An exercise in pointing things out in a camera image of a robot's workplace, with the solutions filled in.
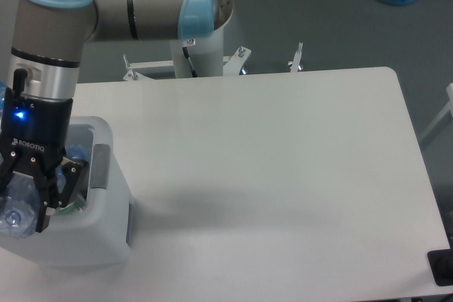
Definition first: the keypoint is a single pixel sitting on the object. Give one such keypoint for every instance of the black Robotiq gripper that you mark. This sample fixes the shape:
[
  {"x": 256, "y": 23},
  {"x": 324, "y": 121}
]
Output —
[{"x": 33, "y": 135}]

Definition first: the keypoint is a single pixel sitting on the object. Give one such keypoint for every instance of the clear plastic water bottle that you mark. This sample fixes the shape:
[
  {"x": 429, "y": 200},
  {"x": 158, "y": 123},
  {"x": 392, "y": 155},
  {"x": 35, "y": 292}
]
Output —
[{"x": 20, "y": 204}]

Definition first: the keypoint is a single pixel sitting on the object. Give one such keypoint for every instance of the clear plastic wrapper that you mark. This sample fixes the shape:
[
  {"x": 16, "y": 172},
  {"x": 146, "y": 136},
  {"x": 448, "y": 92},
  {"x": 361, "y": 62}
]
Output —
[{"x": 74, "y": 207}]

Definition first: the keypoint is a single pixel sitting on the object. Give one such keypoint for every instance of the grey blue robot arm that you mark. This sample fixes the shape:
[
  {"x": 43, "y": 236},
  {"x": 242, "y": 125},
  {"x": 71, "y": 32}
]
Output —
[{"x": 46, "y": 51}]

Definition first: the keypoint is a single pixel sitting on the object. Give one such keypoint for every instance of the white plastic trash can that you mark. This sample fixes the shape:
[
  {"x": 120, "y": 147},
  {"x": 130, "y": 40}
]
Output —
[{"x": 100, "y": 233}]

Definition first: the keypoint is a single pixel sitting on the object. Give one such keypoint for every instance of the blue labelled bottle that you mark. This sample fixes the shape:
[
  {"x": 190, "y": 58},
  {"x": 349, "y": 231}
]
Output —
[{"x": 3, "y": 95}]

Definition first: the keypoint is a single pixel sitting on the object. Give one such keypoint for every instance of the black clamp device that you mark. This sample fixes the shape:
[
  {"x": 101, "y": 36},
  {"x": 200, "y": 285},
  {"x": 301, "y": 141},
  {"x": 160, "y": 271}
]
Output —
[{"x": 441, "y": 266}]

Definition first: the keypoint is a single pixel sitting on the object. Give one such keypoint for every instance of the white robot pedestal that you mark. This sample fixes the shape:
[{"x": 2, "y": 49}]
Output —
[{"x": 206, "y": 55}]

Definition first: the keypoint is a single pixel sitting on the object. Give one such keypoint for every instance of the white pedestal base bracket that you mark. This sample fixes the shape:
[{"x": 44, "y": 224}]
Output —
[{"x": 231, "y": 65}]

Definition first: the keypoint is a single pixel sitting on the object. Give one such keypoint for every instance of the white metal frame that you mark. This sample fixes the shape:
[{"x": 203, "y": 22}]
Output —
[{"x": 441, "y": 120}]

